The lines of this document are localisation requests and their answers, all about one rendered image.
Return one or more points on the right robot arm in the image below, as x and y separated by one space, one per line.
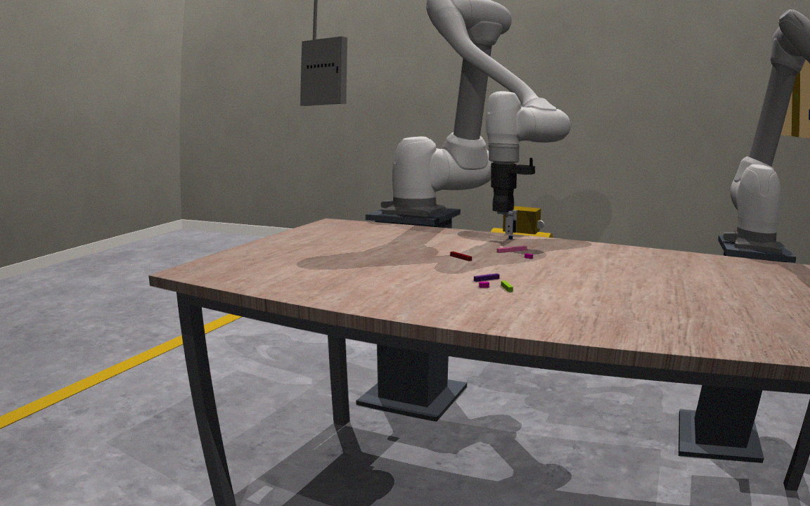
419 168

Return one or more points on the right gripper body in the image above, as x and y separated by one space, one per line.
504 174

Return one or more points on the purple rod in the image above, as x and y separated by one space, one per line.
486 277

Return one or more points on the pink rod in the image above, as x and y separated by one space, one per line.
511 249

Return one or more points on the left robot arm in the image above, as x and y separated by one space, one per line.
756 183

